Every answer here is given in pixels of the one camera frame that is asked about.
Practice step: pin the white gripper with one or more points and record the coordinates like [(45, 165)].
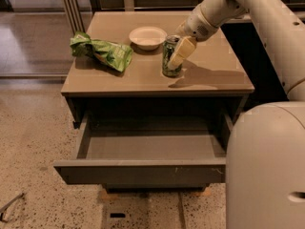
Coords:
[(196, 26)]

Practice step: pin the green soda can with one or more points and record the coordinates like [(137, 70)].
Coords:
[(168, 48)]

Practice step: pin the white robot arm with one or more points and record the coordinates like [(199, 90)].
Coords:
[(265, 163)]

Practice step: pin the grey drawer cabinet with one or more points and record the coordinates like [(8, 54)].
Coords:
[(212, 83)]

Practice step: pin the open grey top drawer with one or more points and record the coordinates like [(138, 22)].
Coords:
[(146, 152)]

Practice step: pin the white paper bowl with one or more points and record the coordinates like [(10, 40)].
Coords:
[(147, 38)]

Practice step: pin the green chip bag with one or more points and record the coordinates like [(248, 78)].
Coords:
[(114, 55)]

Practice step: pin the metal rod on floor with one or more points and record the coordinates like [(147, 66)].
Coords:
[(6, 206)]

